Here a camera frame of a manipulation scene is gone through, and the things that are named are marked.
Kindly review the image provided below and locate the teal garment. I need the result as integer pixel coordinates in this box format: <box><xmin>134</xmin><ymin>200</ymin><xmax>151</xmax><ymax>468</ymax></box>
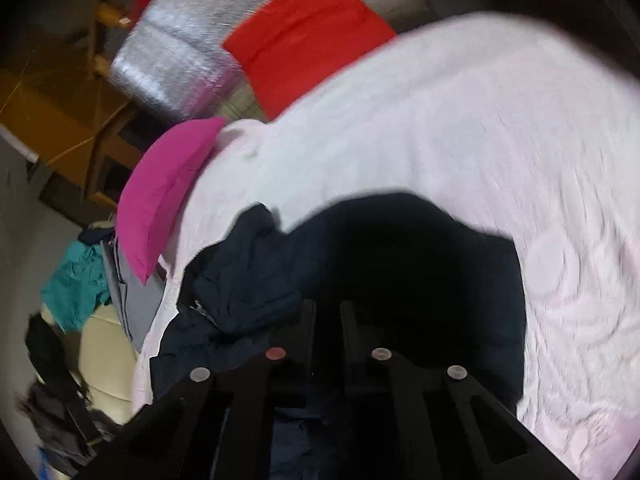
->
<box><xmin>40</xmin><ymin>240</ymin><xmax>111</xmax><ymax>333</ymax></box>

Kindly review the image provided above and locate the black garment on sofa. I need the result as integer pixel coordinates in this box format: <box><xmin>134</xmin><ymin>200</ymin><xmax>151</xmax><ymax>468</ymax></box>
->
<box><xmin>25</xmin><ymin>313</ymin><xmax>88</xmax><ymax>401</ymax></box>

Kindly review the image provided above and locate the navy blue puffer jacket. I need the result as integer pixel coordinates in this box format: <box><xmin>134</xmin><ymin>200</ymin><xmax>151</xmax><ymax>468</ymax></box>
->
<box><xmin>150</xmin><ymin>193</ymin><xmax>526</xmax><ymax>408</ymax></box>

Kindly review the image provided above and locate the grey garment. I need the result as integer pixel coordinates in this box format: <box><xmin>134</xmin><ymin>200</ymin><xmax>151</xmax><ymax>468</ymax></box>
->
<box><xmin>100</xmin><ymin>236</ymin><xmax>165</xmax><ymax>353</ymax></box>

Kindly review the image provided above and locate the dark grey puffer jacket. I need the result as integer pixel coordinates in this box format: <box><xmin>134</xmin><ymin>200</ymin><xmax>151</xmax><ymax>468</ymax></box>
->
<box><xmin>17</xmin><ymin>380</ymin><xmax>122</xmax><ymax>478</ymax></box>

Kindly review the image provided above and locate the red pillow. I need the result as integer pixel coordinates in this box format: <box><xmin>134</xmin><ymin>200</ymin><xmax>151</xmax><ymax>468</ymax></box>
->
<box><xmin>222</xmin><ymin>0</ymin><xmax>396</xmax><ymax>120</ymax></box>

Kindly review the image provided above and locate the orange wooden cabinet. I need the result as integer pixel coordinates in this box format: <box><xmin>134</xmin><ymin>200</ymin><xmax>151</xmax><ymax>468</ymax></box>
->
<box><xmin>1</xmin><ymin>68</ymin><xmax>141</xmax><ymax>210</ymax></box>

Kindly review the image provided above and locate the silver foil insulation panel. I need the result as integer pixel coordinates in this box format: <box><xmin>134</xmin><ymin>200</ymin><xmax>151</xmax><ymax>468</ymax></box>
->
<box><xmin>110</xmin><ymin>0</ymin><xmax>428</xmax><ymax>122</ymax></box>

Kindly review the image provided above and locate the magenta pillow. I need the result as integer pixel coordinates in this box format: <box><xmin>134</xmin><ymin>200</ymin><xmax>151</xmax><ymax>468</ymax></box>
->
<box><xmin>115</xmin><ymin>117</ymin><xmax>224</xmax><ymax>284</ymax></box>

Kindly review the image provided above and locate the white bed cover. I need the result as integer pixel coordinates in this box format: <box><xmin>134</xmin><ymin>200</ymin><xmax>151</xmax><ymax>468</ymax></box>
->
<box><xmin>131</xmin><ymin>13</ymin><xmax>639</xmax><ymax>479</ymax></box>

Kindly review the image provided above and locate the cream leather sofa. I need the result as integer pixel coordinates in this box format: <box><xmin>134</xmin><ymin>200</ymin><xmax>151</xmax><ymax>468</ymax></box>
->
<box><xmin>40</xmin><ymin>304</ymin><xmax>138</xmax><ymax>425</ymax></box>

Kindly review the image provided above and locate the wooden stair railing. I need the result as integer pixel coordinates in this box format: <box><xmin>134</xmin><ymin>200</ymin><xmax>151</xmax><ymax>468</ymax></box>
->
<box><xmin>87</xmin><ymin>0</ymin><xmax>132</xmax><ymax>79</ymax></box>

